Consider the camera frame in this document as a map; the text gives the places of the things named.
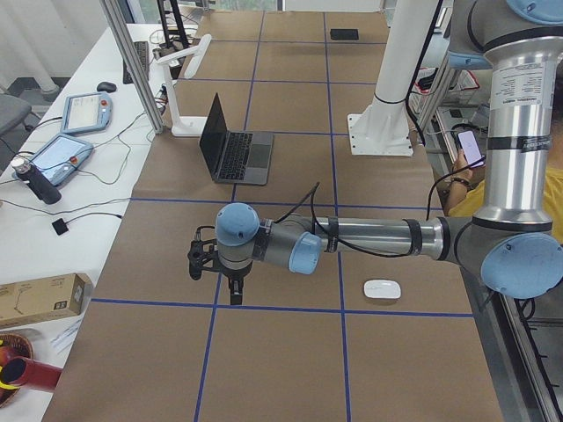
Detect aluminium frame post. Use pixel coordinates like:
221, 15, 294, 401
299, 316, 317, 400
99, 0, 164, 135

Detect person in yellow shirt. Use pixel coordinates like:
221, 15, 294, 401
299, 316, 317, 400
443, 131, 563, 243

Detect woven fruit basket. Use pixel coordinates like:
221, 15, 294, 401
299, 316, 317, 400
0, 331, 35, 407

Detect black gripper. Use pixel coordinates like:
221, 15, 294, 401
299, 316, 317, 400
221, 266, 252, 305

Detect black water bottle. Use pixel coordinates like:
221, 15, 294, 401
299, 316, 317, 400
11, 157, 62, 205

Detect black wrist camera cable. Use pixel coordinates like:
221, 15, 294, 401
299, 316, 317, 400
272, 166, 485, 258

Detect black office chair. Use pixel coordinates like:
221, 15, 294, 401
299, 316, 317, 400
1, 88, 41, 135

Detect lower teach pendant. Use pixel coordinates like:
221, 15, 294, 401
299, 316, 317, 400
29, 134, 93, 186

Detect black computer mouse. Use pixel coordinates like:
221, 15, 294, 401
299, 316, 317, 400
96, 81, 117, 93

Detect cardboard box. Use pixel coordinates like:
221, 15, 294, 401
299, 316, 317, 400
1, 273, 92, 329

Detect smartphone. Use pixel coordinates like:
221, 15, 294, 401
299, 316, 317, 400
457, 130, 485, 168

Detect grey laptop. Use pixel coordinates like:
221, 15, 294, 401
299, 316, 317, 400
199, 93, 274, 186

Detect small black square device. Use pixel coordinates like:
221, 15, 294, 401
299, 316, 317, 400
52, 218, 69, 236

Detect white desk lamp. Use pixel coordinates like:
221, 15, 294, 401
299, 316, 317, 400
156, 33, 212, 137

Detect white computer mouse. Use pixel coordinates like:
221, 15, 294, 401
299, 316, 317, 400
363, 279, 402, 300

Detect upper teach pendant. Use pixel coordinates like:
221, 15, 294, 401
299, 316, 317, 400
61, 92, 113, 135

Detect white pedestal column base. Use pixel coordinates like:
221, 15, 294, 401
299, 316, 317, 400
347, 0, 442, 156

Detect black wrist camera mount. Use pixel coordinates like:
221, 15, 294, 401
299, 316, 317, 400
187, 225, 221, 280

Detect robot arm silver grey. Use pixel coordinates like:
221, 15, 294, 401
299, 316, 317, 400
210, 1, 562, 304

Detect black keyboard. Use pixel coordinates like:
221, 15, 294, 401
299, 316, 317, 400
122, 40, 150, 84

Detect red bottle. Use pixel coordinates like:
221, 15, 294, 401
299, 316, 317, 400
1, 356, 62, 392

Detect black mouse pad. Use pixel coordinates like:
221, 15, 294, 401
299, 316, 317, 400
330, 28, 359, 40

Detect teach pendant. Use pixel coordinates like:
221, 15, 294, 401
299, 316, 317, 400
29, 134, 93, 186
61, 92, 113, 135

